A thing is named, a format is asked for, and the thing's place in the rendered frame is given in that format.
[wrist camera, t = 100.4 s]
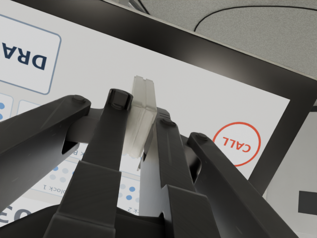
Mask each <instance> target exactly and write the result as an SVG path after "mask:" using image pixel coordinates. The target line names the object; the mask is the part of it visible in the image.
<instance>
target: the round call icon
mask: <svg viewBox="0 0 317 238"><path fill-rule="evenodd" d="M271 131H272V129H269V128H266V127H263V126H260V125H257V124H254V123H251V122H248V121H245V120H242V119H239V118H236V117H233V116H230V115H227V114H224V113H223V114H222V116H221V118H220V120H219V123H218V125H217V127H216V129H215V132H214V134H213V136H212V138H211V140H212V141H213V142H214V143H215V144H216V145H217V146H218V148H219V149H220V150H221V151H222V152H223V153H224V154H225V155H226V157H227V158H228V159H229V160H230V161H231V162H232V163H233V164H234V166H235V167H236V168H237V169H238V170H239V171H240V172H242V173H246V174H249V172H250V170H251V169H252V167H253V165H254V163H255V161H256V159H257V157H258V155H259V153H260V151H261V150H262V148H263V146H264V144H265V142H266V140H267V138H268V136H269V134H270V133H271Z"/></svg>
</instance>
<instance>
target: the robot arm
mask: <svg viewBox="0 0 317 238"><path fill-rule="evenodd" d="M91 104H92V103H91V101H89V100H88V99H86V98H84V97H83V96H81V95H77V94H75V95H66V96H64V97H61V98H59V99H56V100H54V101H51V102H49V103H46V104H44V105H41V106H39V107H36V108H34V109H31V110H28V111H26V112H23V113H21V114H18V115H16V116H13V117H11V118H9V119H6V120H3V121H1V122H0V213H1V212H2V211H4V210H5V209H6V208H7V207H9V206H10V205H11V204H12V203H13V202H15V201H16V200H17V199H18V198H19V197H20V196H22V195H23V194H24V193H25V192H26V191H28V190H29V189H30V188H31V187H33V186H34V185H35V184H36V183H37V182H39V181H40V180H41V179H42V178H44V177H45V176H46V175H47V174H48V173H50V172H51V171H52V170H53V169H55V168H56V167H57V166H58V165H59V164H61V163H62V162H63V161H64V160H65V159H66V158H68V157H69V156H70V155H71V154H72V153H74V152H75V151H76V150H77V149H78V148H79V145H80V143H84V144H88V145H87V148H86V150H85V152H84V155H83V157H82V159H81V160H79V162H78V164H77V166H76V168H75V171H74V173H73V175H72V177H71V179H70V182H69V184H68V186H67V188H66V191H65V193H64V195H63V198H62V200H61V202H60V204H57V205H52V206H49V207H46V208H43V209H41V210H38V211H36V212H34V213H32V214H29V215H27V216H25V217H22V218H20V219H18V220H15V221H13V222H11V223H8V224H6V225H4V226H1V227H0V238H299V237H298V236H297V235H296V234H295V233H294V231H293V230H292V229H291V228H290V227H289V226H288V225H287V224H286V222H285V221H284V220H283V219H282V218H281V217H280V216H279V215H278V213H277V212H276V211H275V210H274V209H273V208H272V207H271V206H270V204H269V203H268V202H267V201H266V200H265V199H264V198H263V197H262V195H261V194H260V193H259V192H258V191H257V190H256V189H255V188H254V186H253V185H252V184H251V183H250V182H249V181H248V180H247V179H246V178H245V177H244V176H243V175H242V173H241V172H240V171H239V170H238V169H237V168H236V167H235V166H234V164H233V163H232V162H231V161H230V160H229V159H228V158H227V157H226V155H225V154H224V153H223V152H222V151H221V150H220V149H219V148H218V146H217V145H216V144H215V143H214V142H213V141H212V140H211V139H210V138H209V137H207V136H206V135H205V134H203V133H198V132H191V133H190V135H189V138H188V137H186V136H183V135H181V134H180V132H179V129H178V125H177V124H176V123H175V122H173V121H172V120H171V118H170V113H169V112H168V111H167V110H165V109H162V108H159V107H157V105H156V96H155V88H154V83H153V81H152V80H149V79H146V80H145V79H143V77H141V76H137V75H136V76H134V79H133V82H132V85H131V88H130V92H129V93H128V92H126V91H124V90H121V89H116V88H111V89H110V90H109V93H108V97H107V100H106V103H105V106H104V108H102V109H96V108H91ZM143 150H144V152H143ZM142 152H143V154H142ZM126 153H127V154H129V156H130V157H134V158H137V159H138V158H139V157H141V155H142V158H141V160H140V163H139V166H138V168H137V171H139V170H141V172H140V195H139V215H135V214H132V213H130V212H128V211H126V210H123V209H121V208H119V207H117V202H118V195H119V189H120V182H121V175H122V172H121V171H119V169H120V163H121V157H122V154H124V155H125V154H126Z"/></svg>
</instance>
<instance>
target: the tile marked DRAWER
mask: <svg viewBox="0 0 317 238"><path fill-rule="evenodd" d="M63 38H64V35H63V34H60V33H57V32H54V31H52V30H49V29H46V28H43V27H40V26H37V25H34V24H31V23H28V22H26V21H23V20H20V19H17V18H14V17H11V16H8V15H5V14H2V13H0V83H4V84H7V85H10V86H13V87H17V88H20V89H23V90H26V91H30V92H32V93H35V94H39V95H42V96H46V97H50V93H51V89H52V85H53V81H54V76H55V72H56V68H57V64H58V59H59V55H60V50H61V46H62V42H63Z"/></svg>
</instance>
